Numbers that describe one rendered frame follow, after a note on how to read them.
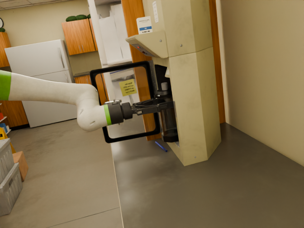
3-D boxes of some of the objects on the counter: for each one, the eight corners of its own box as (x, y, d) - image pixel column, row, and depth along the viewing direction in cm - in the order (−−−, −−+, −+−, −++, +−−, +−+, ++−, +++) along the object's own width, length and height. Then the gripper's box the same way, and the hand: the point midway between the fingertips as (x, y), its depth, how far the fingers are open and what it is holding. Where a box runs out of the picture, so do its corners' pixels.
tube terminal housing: (206, 130, 141) (190, -17, 119) (236, 152, 111) (223, -40, 88) (164, 140, 137) (140, -10, 115) (184, 166, 107) (156, -31, 84)
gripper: (123, 109, 98) (177, 98, 101) (118, 98, 118) (163, 89, 122) (126, 127, 100) (179, 115, 103) (121, 113, 120) (166, 104, 124)
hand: (166, 102), depth 112 cm, fingers closed on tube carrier, 9 cm apart
